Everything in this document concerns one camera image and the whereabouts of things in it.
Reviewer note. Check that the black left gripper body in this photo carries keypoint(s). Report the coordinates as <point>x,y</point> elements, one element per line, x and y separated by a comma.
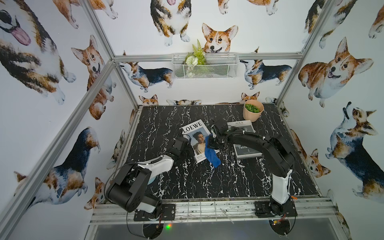
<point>183,144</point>

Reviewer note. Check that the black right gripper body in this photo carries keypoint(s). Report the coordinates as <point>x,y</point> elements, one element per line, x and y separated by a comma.
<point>214,143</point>

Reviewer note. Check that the white LOEWE book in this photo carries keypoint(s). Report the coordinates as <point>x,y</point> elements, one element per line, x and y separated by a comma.
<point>197,133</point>

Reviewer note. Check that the blue microfiber cloth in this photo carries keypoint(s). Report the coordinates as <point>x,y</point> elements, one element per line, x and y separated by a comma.
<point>211,154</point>

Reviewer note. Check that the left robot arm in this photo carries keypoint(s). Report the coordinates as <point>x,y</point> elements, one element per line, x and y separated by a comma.
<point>128,188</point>

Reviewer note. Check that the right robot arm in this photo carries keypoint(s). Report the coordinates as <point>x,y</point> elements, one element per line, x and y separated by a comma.
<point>277,151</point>

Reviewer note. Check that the green succulent plant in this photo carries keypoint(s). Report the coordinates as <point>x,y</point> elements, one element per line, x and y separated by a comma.
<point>252,108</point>

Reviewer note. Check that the peach plant pot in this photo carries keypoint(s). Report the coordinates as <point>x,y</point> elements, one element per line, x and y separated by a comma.
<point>253,116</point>

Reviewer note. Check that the green fern with white flowers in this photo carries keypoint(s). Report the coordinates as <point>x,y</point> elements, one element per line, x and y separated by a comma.
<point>194,63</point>

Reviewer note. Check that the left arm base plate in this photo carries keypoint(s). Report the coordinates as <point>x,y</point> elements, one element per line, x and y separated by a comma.
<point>164,212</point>

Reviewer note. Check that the white wire basket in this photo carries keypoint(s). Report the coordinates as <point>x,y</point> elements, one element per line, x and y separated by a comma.
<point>219,66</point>

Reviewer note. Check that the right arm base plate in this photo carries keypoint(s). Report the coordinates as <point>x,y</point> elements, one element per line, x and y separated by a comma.
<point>272,209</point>

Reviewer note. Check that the aluminium front rail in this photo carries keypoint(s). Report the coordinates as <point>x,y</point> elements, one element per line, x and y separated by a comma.
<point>213,211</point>

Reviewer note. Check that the aluminium frame post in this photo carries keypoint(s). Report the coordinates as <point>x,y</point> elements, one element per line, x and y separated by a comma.
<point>323,18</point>

